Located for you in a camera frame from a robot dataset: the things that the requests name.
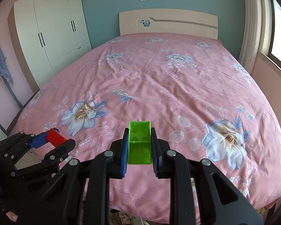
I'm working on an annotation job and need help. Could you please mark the white wardrobe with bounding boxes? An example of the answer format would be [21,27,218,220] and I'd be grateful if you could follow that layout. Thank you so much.
[8,0,92,92]

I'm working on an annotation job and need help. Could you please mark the pink floral bed sheet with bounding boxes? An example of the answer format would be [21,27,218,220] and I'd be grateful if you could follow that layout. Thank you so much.
[15,32,281,224]

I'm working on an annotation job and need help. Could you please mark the green toy block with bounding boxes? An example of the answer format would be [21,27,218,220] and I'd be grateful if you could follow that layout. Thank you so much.
[128,121,152,165]

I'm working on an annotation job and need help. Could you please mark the cream bed headboard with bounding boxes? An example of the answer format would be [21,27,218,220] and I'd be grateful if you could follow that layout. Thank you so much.
[119,9,218,40]

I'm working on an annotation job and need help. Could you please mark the hanging blue clothes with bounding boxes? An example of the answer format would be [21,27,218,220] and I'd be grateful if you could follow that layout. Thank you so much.
[0,47,13,85]

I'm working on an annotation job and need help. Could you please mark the beige curtain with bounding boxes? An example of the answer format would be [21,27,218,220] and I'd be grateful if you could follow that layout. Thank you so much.
[238,0,273,73]

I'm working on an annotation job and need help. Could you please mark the plastic trash bag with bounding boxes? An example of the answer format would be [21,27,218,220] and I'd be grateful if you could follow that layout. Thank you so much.
[110,209,149,225]

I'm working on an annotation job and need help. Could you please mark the window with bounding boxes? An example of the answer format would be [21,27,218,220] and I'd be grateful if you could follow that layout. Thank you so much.
[261,0,281,71]

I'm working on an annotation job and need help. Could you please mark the red toy block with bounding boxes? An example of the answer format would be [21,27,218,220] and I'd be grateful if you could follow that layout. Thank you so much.
[46,128,67,147]

